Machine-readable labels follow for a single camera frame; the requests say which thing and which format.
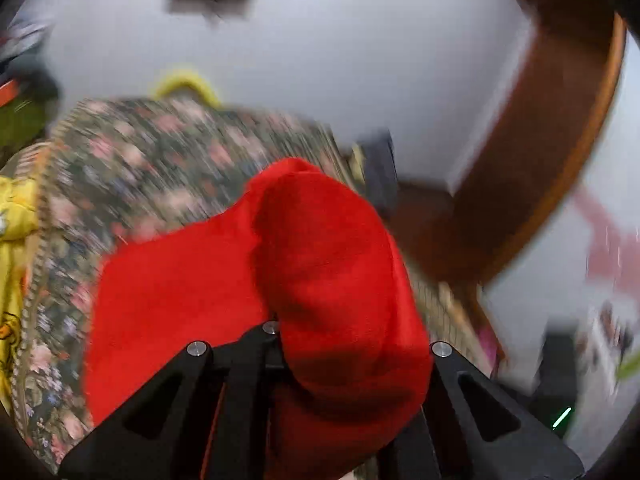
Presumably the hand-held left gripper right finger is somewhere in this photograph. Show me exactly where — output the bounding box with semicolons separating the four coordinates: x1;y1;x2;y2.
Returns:
390;342;585;480

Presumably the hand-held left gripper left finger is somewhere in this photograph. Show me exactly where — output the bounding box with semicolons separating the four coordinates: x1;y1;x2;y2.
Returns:
59;323;285;480

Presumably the red zip jacket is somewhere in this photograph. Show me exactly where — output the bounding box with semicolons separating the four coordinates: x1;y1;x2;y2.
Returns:
82;157;434;480

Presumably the dark blue pillow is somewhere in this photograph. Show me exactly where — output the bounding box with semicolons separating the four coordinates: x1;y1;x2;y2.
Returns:
357;130;401;217

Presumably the floral bed blanket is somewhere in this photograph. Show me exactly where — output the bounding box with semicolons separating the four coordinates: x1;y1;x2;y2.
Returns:
10;97;496;476

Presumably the brown wooden door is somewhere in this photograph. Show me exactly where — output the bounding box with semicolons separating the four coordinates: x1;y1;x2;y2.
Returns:
450;0;628;288

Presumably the yellow duck-print blanket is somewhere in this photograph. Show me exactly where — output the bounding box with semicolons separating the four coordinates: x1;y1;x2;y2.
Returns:
0;175;41;406

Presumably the yellow pillow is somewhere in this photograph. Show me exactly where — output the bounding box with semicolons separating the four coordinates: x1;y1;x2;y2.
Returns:
152;67;223;108

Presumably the green patterned box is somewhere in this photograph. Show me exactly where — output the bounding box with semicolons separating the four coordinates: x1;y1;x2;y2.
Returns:
0;95;61;161

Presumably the dark grey cushion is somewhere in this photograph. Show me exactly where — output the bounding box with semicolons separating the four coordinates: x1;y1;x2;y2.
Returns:
15;69;62;107

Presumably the silver wrapped bundle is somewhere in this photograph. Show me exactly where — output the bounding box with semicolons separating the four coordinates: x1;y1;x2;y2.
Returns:
0;14;52;63

